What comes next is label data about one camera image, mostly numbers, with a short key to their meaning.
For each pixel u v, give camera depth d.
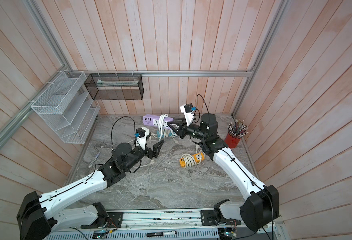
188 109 0.60
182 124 0.62
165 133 1.01
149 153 0.62
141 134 0.57
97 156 0.95
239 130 0.91
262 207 0.39
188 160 0.88
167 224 0.73
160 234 0.69
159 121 0.67
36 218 0.38
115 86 1.03
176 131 0.64
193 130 0.62
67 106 0.73
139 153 0.61
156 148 0.62
